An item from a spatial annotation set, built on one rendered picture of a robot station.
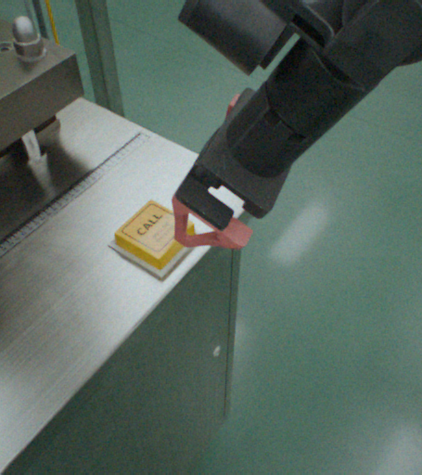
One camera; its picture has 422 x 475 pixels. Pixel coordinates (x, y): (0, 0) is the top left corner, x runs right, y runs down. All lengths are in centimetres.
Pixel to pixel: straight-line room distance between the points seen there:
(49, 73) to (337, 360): 117
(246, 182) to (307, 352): 124
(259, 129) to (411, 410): 130
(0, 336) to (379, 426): 114
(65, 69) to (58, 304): 29
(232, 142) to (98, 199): 34
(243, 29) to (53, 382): 38
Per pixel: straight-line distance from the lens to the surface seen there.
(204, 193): 41
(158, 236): 64
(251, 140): 40
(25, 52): 73
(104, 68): 162
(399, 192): 210
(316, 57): 35
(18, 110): 71
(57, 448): 69
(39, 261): 67
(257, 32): 35
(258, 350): 161
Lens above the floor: 141
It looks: 50 degrees down
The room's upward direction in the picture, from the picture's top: straight up
